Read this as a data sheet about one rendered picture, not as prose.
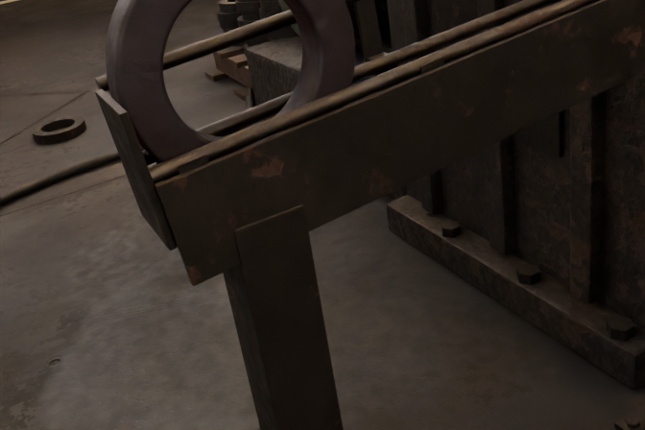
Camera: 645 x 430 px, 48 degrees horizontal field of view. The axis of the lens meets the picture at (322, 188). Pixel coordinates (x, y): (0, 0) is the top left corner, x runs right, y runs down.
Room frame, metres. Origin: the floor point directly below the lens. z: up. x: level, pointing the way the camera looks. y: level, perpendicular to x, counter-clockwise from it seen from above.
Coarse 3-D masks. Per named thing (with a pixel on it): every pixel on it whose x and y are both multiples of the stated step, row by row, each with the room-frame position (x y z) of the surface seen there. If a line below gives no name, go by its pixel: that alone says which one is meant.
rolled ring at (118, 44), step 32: (128, 0) 0.50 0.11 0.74; (160, 0) 0.50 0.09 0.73; (288, 0) 0.56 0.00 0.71; (320, 0) 0.55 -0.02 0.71; (128, 32) 0.49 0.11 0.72; (160, 32) 0.50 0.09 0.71; (320, 32) 0.55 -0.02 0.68; (352, 32) 0.56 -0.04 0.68; (128, 64) 0.49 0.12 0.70; (160, 64) 0.50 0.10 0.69; (320, 64) 0.55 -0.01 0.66; (352, 64) 0.56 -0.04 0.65; (128, 96) 0.48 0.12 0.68; (160, 96) 0.49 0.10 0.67; (320, 96) 0.54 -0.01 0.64; (160, 128) 0.49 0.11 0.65; (160, 160) 0.49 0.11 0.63
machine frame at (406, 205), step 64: (448, 0) 1.27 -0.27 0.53; (512, 0) 1.13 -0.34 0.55; (576, 128) 0.98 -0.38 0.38; (640, 128) 0.91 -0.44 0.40; (448, 192) 1.33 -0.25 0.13; (512, 192) 1.15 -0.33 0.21; (576, 192) 0.98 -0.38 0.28; (640, 192) 0.91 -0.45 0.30; (448, 256) 1.24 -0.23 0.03; (512, 256) 1.15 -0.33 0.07; (576, 256) 0.98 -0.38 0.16; (640, 256) 0.90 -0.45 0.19; (576, 320) 0.94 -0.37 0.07; (640, 320) 0.90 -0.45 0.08; (640, 384) 0.84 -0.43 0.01
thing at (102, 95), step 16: (112, 112) 0.48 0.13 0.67; (112, 128) 0.51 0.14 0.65; (128, 128) 0.46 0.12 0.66; (128, 144) 0.47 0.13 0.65; (128, 160) 0.50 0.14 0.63; (144, 160) 0.46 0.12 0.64; (128, 176) 0.52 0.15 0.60; (144, 176) 0.46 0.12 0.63; (144, 192) 0.48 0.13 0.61; (144, 208) 0.50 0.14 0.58; (160, 208) 0.46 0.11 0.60; (160, 224) 0.46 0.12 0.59
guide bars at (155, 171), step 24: (576, 0) 0.63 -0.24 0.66; (504, 24) 0.60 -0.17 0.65; (528, 24) 0.61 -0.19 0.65; (456, 48) 0.58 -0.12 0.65; (480, 48) 0.59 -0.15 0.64; (384, 72) 0.55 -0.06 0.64; (408, 72) 0.55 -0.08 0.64; (336, 96) 0.53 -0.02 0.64; (360, 96) 0.54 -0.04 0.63; (288, 120) 0.51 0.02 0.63; (216, 144) 0.49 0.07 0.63; (240, 144) 0.49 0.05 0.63; (168, 168) 0.47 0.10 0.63; (192, 168) 0.48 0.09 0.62
